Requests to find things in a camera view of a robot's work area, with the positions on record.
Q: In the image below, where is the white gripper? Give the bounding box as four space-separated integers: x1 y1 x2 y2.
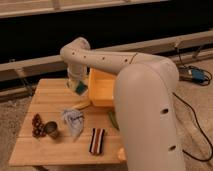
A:
67 66 87 90

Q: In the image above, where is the green sponge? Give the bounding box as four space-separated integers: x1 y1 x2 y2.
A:
76 84 87 95

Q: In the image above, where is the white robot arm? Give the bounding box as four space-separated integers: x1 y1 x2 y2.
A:
60 37 186 171

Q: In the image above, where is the metal cup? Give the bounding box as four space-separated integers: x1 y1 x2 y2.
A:
45 121 59 139

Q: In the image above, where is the yellow banana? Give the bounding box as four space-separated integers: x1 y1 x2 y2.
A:
72 100 91 110

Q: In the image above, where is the yellow plastic tray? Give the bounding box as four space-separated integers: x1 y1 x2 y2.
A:
88 68 116 107

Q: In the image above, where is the bunch of dark grapes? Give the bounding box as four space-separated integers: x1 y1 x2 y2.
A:
32 114 46 138

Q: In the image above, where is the orange peach fruit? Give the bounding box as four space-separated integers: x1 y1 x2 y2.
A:
117 148 126 162

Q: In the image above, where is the blue device on floor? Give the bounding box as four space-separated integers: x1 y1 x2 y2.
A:
179 67 206 83

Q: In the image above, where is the black cable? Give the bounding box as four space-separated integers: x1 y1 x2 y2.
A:
172 46 213 164

